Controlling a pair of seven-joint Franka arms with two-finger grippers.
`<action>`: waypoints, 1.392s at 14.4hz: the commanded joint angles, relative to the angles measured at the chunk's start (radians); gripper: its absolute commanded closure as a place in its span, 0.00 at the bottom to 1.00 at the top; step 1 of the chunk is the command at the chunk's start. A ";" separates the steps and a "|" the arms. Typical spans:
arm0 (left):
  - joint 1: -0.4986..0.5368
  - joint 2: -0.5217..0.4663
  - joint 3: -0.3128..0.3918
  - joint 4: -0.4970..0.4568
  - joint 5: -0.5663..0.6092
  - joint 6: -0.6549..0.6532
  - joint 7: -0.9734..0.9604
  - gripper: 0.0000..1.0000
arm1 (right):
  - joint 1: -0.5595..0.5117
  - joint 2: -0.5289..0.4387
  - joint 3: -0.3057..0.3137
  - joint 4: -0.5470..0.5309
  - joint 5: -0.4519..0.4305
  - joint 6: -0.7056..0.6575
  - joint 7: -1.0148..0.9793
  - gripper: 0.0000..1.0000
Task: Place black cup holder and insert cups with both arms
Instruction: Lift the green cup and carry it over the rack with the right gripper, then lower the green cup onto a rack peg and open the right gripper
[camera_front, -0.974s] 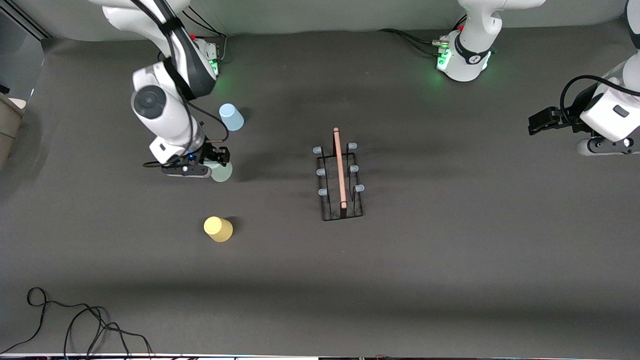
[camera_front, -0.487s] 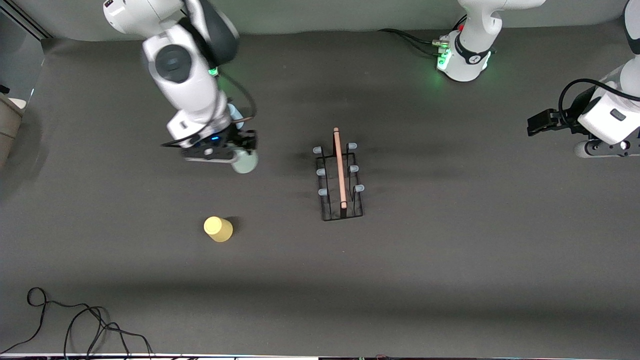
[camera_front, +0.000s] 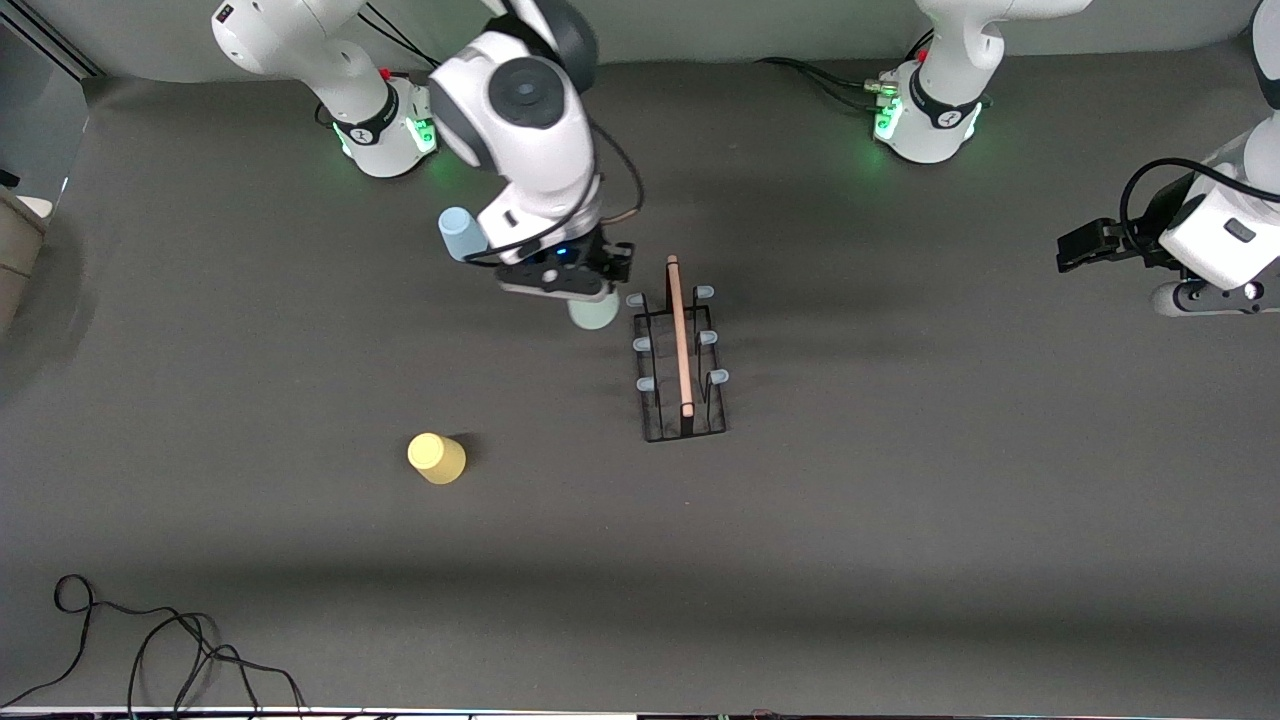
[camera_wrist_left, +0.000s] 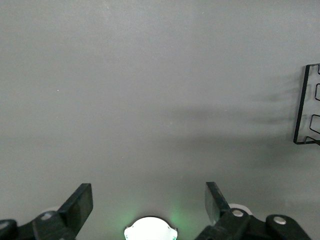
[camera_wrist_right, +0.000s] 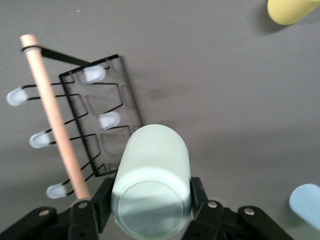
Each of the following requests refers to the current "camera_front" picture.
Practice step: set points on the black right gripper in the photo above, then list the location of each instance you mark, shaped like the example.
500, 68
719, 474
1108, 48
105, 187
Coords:
603, 256

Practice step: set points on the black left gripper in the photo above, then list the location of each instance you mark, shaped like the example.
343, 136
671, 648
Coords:
1142, 243

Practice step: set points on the pale green plastic cup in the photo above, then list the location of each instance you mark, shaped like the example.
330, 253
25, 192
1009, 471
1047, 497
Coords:
593, 315

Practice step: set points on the yellow plastic cup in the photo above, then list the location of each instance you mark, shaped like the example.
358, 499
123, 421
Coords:
437, 458

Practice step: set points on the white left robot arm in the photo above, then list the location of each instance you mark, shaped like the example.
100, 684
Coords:
940, 110

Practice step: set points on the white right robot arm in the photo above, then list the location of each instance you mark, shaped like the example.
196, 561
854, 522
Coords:
520, 130

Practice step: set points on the light blue plastic cup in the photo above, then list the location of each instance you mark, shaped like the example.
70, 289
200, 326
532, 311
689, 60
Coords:
458, 235

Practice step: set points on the dark grey table mat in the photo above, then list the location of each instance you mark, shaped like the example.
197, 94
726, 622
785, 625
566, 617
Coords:
800, 550

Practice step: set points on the black metal rail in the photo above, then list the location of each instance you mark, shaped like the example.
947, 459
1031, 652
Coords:
50, 45

